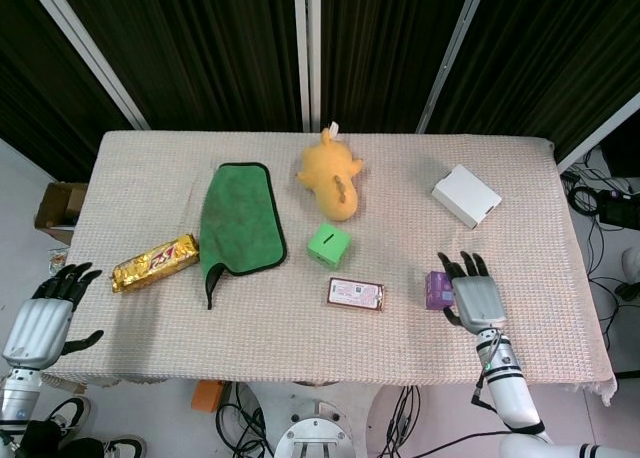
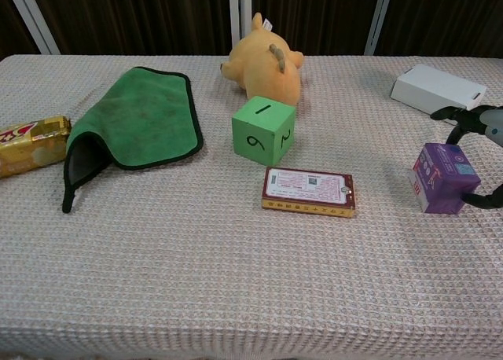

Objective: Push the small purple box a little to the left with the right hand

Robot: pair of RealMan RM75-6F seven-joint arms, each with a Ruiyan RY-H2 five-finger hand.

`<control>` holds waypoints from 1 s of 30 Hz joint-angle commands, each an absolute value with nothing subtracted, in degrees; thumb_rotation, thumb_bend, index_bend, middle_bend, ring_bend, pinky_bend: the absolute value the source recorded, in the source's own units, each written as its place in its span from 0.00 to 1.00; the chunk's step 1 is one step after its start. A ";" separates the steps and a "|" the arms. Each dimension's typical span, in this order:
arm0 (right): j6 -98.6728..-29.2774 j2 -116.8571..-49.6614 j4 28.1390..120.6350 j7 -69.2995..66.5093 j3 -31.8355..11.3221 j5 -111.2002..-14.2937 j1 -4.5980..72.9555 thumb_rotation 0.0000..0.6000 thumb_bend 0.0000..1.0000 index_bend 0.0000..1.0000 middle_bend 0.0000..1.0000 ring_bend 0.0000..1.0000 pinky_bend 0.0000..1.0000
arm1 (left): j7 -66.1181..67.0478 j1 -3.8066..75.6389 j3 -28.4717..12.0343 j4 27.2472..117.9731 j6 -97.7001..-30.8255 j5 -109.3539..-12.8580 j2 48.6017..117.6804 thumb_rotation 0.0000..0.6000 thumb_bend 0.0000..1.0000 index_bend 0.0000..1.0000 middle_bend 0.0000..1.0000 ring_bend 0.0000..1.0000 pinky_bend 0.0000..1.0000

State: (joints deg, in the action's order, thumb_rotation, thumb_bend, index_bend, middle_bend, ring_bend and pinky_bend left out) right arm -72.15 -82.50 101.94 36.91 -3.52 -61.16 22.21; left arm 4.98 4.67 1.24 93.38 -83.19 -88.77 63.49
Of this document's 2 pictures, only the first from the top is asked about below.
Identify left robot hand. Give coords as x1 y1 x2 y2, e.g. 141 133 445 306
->
1 262 105 368

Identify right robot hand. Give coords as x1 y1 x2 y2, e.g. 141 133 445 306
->
437 250 505 333

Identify purple small box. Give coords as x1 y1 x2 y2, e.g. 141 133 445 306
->
424 271 455 311

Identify robot base column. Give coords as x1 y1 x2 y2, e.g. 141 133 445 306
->
248 380 396 458

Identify black and white sneaker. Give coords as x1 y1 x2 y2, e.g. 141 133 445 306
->
45 395 93 449
102 435 147 458

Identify beige woven tablecloth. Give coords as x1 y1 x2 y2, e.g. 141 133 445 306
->
41 130 618 407

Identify white cardboard box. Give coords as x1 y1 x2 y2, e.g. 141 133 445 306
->
431 164 503 230

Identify brown cardboard box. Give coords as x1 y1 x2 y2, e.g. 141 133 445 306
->
33 181 88 244

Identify brown snack packet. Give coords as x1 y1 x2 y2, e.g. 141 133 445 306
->
326 277 388 313

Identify gold foil snack pack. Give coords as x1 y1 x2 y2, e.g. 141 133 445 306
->
110 233 200 294

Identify green cube box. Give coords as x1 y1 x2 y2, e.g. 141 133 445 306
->
306 222 353 271

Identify orange box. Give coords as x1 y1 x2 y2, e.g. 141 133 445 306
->
191 380 223 413

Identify yellow plush toy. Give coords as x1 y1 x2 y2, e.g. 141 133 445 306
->
295 121 364 223

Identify green microfiber cloth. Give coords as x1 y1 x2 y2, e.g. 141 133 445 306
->
199 162 289 310

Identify black cable bundle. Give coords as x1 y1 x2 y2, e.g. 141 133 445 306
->
561 145 640 379

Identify black floor cables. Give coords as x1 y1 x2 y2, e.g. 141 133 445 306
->
214 381 274 458

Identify white folding screen frame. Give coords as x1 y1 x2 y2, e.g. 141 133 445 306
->
23 0 640 174

